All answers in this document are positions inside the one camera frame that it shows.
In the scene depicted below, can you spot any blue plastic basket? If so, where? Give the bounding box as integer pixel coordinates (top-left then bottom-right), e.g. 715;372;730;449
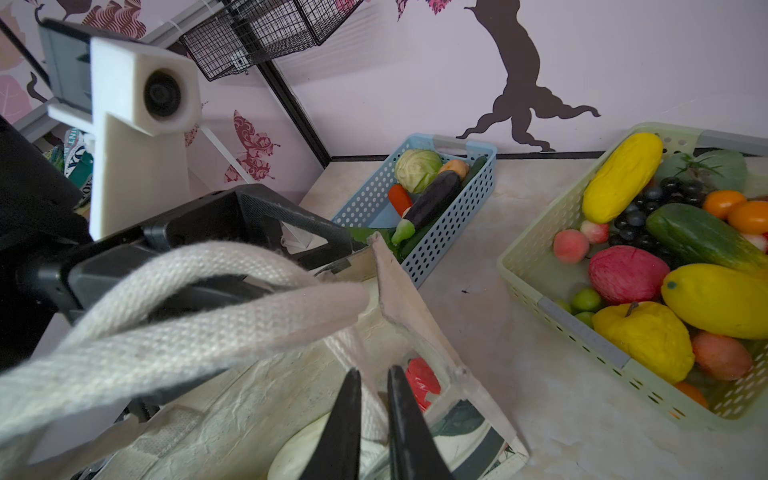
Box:
332;134;497;287

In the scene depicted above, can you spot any red bell pepper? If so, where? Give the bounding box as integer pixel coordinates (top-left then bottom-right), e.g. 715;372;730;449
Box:
406;357;442;412

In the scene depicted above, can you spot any pink dragon fruit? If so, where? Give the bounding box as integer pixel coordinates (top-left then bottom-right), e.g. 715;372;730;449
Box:
588;245;671;305

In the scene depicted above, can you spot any small orange tangerine lower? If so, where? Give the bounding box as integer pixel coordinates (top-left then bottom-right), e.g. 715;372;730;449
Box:
727;200;768;235

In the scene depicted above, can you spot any green papaya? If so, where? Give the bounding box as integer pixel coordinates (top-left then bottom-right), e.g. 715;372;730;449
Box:
660;205;767;279

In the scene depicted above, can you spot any small orange tangerine upper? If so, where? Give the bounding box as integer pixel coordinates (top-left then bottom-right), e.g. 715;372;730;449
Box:
702;190;747;220

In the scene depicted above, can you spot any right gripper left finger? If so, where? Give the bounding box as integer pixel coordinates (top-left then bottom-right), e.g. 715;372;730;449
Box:
299;369;362;480

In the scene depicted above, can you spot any cream canvas grocery tote bag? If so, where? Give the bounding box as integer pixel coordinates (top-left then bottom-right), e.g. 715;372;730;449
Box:
1;234;529;479

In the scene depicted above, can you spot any dark green cucumber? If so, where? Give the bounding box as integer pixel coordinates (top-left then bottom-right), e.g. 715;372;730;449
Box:
397;157;488;262

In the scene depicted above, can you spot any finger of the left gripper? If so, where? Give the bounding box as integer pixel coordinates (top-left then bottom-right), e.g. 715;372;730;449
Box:
143;184;354;270
65;242;274;323

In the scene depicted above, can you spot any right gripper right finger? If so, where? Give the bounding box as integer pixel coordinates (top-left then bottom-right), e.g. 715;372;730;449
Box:
387;365;453;480

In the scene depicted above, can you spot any yellow lemon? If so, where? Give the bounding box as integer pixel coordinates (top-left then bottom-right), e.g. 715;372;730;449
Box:
661;264;767;340

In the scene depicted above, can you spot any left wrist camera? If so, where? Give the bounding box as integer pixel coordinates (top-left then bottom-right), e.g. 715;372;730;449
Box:
40;19;202;240

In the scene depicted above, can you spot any black wire wall basket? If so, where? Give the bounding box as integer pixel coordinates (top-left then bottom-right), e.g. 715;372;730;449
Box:
179;0;361;82

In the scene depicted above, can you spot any green cabbage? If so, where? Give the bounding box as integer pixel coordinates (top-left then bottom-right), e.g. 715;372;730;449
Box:
394;149;443;194

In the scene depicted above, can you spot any white radish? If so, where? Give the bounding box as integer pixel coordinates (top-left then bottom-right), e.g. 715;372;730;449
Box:
267;413;330;480

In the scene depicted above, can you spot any brown potato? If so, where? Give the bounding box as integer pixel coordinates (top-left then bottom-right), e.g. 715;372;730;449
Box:
439;159;470;180

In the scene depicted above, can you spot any black grapes bunch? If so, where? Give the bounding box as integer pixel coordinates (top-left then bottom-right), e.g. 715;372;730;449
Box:
608;176;711;269

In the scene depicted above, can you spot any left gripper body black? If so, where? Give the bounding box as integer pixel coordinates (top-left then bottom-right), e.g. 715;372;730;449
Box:
0;113;151;373

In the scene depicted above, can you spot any green plastic basket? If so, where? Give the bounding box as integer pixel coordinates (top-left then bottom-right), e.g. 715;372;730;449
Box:
497;123;767;429

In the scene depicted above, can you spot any yellow bell pepper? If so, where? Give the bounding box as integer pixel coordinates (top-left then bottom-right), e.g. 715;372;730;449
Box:
592;301;695;385

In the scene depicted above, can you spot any small pink peach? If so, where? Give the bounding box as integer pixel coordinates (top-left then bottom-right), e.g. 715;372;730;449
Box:
553;229;591;264

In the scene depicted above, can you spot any small orange tangerine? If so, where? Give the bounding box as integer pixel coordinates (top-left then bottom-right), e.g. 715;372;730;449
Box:
702;190;747;220
727;200;768;235

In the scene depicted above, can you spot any Fox's candy bag upper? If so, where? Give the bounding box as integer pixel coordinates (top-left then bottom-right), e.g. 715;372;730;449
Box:
44;128;93;208

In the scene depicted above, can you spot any yellow corn cob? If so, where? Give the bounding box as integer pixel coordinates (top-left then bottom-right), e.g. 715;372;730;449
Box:
582;133;663;224

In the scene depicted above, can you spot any purple eggplant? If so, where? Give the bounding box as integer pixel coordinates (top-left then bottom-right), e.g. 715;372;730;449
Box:
391;170;462;245

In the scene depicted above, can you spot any red peach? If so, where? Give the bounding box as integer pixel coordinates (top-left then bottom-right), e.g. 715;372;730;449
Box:
692;332;753;381

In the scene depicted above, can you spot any green grape pair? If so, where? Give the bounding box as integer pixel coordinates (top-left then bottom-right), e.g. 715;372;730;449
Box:
571;288;603;328

